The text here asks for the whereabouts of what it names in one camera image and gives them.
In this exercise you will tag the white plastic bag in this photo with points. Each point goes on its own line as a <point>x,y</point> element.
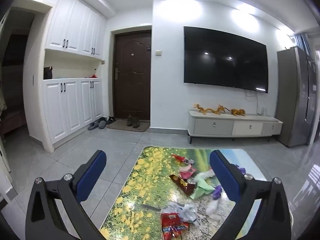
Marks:
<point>213,207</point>

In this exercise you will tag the blue curtain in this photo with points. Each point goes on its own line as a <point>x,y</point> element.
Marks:
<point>302,42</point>

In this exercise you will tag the golden tiger figurine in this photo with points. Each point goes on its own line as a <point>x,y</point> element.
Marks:
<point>237,112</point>

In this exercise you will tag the white wall cabinet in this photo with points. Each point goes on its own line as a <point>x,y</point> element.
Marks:
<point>62,110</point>

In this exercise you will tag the grey refrigerator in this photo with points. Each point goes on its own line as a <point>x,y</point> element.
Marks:
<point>292,92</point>

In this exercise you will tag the small purple wrapper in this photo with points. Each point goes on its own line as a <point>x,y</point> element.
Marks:
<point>240,169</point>

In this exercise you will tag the short golden dragon figurine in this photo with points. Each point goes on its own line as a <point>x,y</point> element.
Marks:
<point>222,109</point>

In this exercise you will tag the pink foil wrapper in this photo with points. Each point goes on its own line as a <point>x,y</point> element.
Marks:
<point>187,172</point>

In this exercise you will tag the white plastic wrapper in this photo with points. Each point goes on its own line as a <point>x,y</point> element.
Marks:
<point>186,211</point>

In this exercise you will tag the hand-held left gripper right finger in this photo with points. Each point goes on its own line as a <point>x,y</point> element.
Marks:
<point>223,177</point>

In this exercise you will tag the green paper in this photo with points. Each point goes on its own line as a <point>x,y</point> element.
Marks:
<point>202,190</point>

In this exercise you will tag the dark brown entrance door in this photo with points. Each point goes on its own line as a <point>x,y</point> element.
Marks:
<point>132,80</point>

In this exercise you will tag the black handbag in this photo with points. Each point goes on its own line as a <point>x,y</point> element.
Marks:
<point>48,73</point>

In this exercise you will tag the grey slipper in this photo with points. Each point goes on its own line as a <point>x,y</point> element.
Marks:
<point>93,126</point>
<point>102,124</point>

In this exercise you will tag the brown shoe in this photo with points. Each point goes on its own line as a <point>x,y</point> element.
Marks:
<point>136,122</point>
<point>129,120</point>

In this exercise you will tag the long golden dragon figurine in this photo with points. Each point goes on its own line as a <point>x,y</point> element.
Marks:
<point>206,110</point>

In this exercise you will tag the red snack wrapper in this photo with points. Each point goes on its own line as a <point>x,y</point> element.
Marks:
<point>172,226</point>

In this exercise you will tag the black wall television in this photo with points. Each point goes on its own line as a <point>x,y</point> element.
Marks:
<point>225,60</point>

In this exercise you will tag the black sandal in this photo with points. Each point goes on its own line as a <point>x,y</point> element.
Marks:
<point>110,120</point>

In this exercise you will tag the red wrapper with clear plastic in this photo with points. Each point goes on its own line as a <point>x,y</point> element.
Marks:
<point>180,158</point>

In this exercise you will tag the beige light switch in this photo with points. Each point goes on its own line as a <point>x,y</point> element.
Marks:
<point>158,53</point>

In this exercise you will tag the white and grey television stand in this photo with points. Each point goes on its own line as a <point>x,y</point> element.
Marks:
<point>215,127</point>

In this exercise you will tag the clear plastic bag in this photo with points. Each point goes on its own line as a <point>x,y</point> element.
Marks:
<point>203,175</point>

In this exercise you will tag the brown doormat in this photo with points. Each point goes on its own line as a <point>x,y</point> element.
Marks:
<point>125,126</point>

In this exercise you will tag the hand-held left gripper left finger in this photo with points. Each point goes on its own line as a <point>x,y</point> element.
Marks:
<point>92,175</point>

